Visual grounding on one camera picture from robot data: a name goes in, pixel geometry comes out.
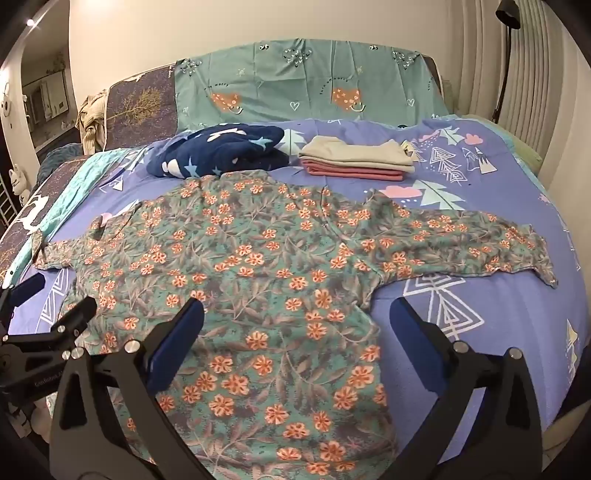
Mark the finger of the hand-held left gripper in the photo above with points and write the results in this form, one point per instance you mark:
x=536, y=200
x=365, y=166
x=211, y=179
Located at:
x=25, y=290
x=76, y=318

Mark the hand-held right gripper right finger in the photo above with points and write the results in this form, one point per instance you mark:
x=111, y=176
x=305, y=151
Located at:
x=411, y=337

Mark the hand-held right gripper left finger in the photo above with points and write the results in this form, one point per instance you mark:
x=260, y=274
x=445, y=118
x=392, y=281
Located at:
x=178, y=341

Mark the green floral shirt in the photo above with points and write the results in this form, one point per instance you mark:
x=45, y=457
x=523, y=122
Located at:
x=277, y=277

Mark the purple printed bedsheet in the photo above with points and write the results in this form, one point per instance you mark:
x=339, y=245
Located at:
x=461, y=323

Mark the white cat figurine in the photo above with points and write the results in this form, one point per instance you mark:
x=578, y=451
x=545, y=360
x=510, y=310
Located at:
x=19, y=182

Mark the teal striped cloth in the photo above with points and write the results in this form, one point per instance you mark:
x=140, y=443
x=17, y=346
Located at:
x=97, y=170

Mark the pink folded cloth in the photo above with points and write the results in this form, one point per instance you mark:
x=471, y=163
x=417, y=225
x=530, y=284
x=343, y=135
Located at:
x=351, y=173

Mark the beige crumpled cloth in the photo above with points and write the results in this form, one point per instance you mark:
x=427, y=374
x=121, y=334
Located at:
x=92, y=124

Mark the beige folded cloth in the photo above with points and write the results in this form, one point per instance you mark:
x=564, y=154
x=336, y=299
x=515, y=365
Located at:
x=351, y=151

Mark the navy star print blanket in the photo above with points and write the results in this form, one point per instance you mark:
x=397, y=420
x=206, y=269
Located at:
x=217, y=147

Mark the dark tree print cushion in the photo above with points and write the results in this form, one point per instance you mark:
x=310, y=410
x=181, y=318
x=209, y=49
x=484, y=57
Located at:
x=143, y=106

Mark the white pleated curtain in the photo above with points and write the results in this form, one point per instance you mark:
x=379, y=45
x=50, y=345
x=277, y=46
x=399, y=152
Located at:
x=535, y=92

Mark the teal heart print cover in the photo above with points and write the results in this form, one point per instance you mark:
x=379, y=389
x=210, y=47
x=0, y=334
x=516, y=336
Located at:
x=277, y=83

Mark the black floor lamp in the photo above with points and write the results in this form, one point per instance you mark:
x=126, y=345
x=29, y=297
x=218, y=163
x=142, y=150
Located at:
x=505, y=46

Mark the white bear wall decoration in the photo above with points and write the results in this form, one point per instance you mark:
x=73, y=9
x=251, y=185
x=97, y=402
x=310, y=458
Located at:
x=5, y=104

